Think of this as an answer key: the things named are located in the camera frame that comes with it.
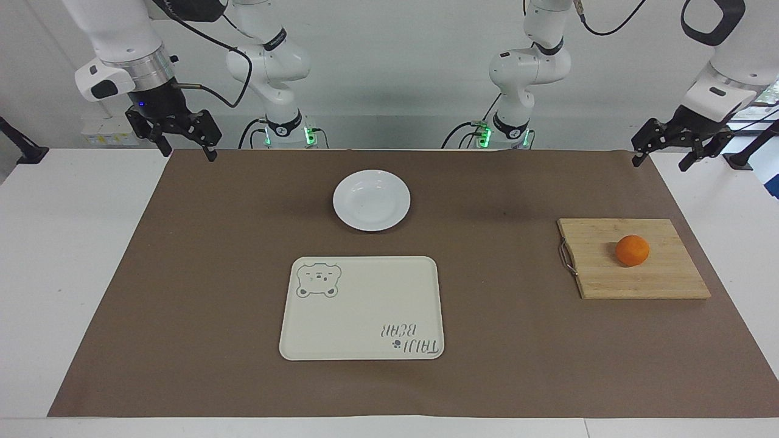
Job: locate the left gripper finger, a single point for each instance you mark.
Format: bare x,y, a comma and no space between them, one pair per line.
650,135
709,143

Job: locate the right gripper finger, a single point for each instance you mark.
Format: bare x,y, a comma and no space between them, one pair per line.
207,129
145,126

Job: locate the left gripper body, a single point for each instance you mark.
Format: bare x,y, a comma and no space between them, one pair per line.
700,121

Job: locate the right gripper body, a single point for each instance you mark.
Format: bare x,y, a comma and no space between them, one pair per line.
159,102

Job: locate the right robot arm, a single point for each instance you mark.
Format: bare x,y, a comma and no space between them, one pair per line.
115,30

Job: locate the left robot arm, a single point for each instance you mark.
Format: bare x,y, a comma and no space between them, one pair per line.
529,67

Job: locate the orange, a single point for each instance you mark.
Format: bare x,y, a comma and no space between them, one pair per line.
632,250

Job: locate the white round plate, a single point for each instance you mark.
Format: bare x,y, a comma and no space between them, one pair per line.
371,201

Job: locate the black stand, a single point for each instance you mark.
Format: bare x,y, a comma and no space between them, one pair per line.
751,149
21,148

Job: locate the wooden cutting board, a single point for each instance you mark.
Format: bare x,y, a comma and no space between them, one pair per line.
633,277

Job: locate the cream tray with bear print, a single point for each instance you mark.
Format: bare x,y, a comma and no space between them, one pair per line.
365,316

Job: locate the white wall socket box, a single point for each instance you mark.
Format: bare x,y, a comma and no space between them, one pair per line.
109,132

